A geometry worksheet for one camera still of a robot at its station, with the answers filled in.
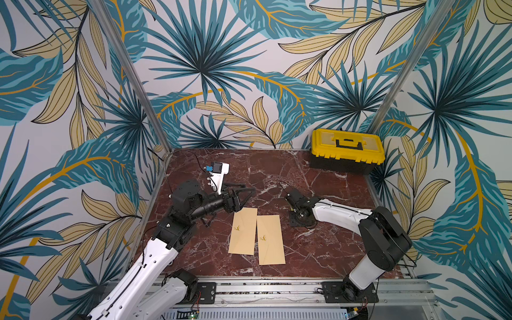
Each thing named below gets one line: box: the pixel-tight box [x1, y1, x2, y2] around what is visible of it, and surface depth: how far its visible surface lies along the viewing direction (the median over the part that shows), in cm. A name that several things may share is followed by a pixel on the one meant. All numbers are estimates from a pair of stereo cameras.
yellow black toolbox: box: [310, 128, 386, 176], surface depth 102 cm
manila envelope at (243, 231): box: [228, 207, 258, 256], surface depth 91 cm
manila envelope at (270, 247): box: [256, 214, 286, 266], surface depth 88 cm
